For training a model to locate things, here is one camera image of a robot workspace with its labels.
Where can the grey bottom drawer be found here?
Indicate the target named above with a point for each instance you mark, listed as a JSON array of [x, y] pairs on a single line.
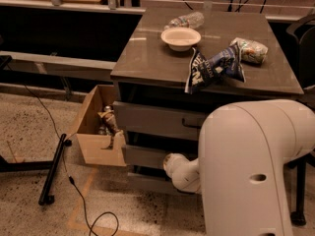
[[151, 184]]

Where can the grey drawer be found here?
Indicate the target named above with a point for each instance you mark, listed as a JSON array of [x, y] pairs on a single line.
[[151, 184], [144, 156], [158, 121]]

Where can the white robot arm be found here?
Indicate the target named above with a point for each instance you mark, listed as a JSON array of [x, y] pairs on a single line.
[[239, 171]]

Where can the grey top drawer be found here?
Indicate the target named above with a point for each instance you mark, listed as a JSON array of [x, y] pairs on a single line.
[[158, 121]]

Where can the grey drawer cabinet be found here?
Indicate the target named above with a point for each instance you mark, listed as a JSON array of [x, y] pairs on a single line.
[[148, 72]]

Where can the grey middle drawer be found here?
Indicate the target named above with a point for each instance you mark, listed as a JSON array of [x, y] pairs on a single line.
[[144, 156]]

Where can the clear plastic water bottle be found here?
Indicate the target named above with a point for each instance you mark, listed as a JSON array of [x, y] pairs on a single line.
[[192, 21]]

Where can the metal can in box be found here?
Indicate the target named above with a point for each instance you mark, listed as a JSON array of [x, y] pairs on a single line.
[[107, 108]]

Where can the crumpled brown wrapper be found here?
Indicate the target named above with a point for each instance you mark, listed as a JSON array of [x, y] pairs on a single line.
[[108, 126]]

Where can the blue chip bag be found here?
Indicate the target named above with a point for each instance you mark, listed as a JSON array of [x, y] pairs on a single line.
[[204, 72]]

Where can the cardboard box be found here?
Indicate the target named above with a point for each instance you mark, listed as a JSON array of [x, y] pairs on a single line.
[[97, 147]]

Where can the white paper bowl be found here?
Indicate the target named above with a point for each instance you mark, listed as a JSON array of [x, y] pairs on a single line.
[[180, 39]]

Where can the green white snack bag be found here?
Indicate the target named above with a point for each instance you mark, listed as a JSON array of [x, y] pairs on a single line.
[[251, 50]]

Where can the black table leg base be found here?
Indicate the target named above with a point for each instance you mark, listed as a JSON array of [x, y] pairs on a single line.
[[45, 197]]

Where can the black office chair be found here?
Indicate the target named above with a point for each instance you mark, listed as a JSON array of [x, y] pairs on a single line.
[[302, 33]]

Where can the grey metal bench rail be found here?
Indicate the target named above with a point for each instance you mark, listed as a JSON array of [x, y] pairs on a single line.
[[86, 69]]

